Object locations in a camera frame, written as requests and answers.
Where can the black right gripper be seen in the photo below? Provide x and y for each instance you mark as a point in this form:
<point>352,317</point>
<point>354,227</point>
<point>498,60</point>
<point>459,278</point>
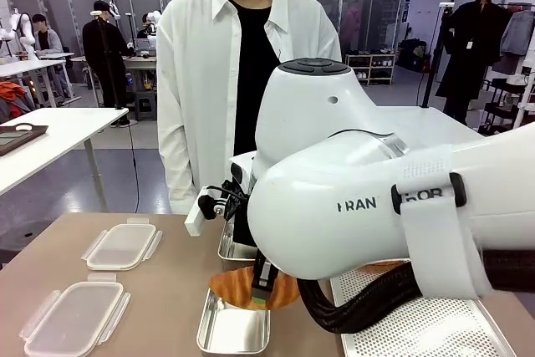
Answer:
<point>241,227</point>

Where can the striped golden croissant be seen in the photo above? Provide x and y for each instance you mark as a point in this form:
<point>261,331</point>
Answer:
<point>234,286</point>

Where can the clear plastic clip lid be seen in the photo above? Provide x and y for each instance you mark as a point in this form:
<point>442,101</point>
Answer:
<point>121,246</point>
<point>73,319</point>

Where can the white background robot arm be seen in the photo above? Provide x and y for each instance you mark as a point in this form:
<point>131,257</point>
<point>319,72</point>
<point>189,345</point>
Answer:
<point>23,31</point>

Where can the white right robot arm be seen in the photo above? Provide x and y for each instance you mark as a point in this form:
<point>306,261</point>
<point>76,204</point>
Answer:
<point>334,164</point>

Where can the person's right forearm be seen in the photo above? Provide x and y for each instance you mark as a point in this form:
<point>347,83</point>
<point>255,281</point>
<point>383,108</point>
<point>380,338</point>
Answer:
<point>177,164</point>

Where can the rectangular steel container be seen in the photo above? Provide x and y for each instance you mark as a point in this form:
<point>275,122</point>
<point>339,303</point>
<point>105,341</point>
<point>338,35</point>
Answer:
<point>227,250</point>
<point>234,332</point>

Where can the perforated aluminium baking tray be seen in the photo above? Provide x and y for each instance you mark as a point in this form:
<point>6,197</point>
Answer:
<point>418,327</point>

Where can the grey step stool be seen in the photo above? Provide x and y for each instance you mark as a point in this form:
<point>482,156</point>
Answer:
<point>146,106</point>

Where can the person in white shirt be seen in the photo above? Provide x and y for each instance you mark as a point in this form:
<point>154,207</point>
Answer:
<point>196,81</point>

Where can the large white rounded table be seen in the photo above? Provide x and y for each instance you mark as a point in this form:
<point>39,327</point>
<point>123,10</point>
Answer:
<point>439,123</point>

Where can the wooden shoe rack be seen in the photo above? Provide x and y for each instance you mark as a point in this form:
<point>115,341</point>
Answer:
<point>372,68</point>

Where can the white table with grey leg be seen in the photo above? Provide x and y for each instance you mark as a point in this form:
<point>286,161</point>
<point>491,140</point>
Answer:
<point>50,139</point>

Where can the person in black with cap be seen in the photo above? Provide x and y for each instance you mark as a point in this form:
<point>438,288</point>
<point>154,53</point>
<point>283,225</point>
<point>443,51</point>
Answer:
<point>104,52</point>

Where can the brown wooden tray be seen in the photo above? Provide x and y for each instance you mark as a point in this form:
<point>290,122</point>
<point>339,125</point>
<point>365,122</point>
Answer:
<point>18,137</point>

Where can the black pole stand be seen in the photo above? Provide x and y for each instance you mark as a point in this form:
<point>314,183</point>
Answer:
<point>434,52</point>

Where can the orange cloth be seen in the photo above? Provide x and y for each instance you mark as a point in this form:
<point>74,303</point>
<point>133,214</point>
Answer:
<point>12,98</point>

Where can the person in black coat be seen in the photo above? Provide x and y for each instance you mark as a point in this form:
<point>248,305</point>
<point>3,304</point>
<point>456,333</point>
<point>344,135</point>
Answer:
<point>468,47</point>

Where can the white background desk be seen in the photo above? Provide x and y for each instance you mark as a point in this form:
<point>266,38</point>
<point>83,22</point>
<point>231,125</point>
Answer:
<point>29,66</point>

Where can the seated person in grey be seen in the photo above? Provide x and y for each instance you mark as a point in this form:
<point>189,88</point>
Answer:
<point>48,45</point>

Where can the hanging grey jacket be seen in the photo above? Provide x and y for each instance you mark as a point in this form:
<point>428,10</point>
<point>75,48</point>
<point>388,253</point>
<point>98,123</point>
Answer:
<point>518,31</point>

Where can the white flat bracket plate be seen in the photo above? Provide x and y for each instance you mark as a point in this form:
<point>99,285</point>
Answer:
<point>195,219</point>

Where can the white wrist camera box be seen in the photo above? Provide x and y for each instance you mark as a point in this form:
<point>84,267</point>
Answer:
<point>242,173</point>

